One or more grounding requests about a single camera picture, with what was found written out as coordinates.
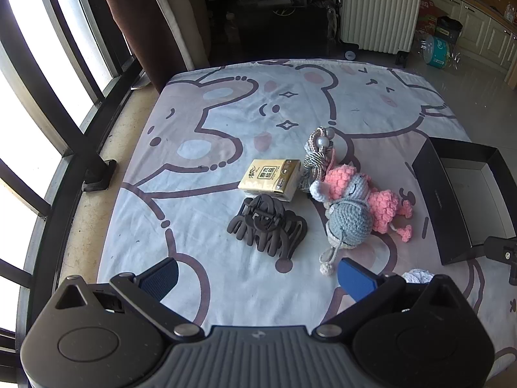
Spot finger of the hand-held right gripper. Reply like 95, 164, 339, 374
484, 236, 517, 286

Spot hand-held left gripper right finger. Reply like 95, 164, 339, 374
313, 257, 465, 341

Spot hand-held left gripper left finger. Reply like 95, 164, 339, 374
53, 256, 205, 342

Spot grey crochet doll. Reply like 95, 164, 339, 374
309, 174, 374, 275

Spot light blue crochet pouch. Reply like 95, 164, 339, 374
402, 269, 435, 286

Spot black cardboard box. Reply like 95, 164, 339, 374
412, 137, 517, 266

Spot pink crochet doll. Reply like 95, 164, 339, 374
323, 164, 413, 243

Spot dark hair claw clip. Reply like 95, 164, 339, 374
227, 195, 308, 260

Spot braided cable with pearl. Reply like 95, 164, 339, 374
299, 126, 338, 192

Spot gold tissue pack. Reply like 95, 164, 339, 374
237, 158, 303, 203

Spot cartoon bear printed blanket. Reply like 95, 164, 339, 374
97, 59, 517, 376

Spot cream kitchen cabinets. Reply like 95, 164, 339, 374
422, 0, 517, 86

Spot black trash bin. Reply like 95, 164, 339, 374
434, 16, 463, 45

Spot red cardboard box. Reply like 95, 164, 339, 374
417, 0, 439, 35

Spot brown curtain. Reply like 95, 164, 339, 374
93, 0, 211, 94

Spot black storage case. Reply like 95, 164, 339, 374
210, 0, 341, 60

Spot cream ribbed suitcase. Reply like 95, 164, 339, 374
338, 0, 424, 56

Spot black floor bracket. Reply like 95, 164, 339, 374
82, 159, 118, 193

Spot dark window frame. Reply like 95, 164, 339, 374
0, 0, 144, 356

